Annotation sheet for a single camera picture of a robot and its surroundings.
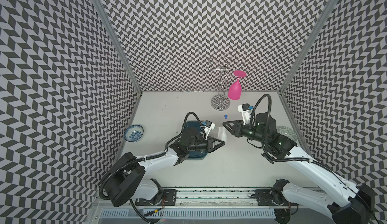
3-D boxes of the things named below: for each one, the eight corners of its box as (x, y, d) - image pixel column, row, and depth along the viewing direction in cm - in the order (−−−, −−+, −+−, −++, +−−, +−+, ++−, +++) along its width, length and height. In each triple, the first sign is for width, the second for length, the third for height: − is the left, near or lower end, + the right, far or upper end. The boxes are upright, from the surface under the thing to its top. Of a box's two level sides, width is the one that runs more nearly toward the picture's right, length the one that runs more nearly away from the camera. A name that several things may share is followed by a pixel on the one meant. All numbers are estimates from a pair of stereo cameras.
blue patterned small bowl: (124, 142, 93) (121, 139, 90) (129, 127, 100) (127, 124, 97) (142, 142, 93) (139, 139, 90) (146, 128, 100) (144, 124, 97)
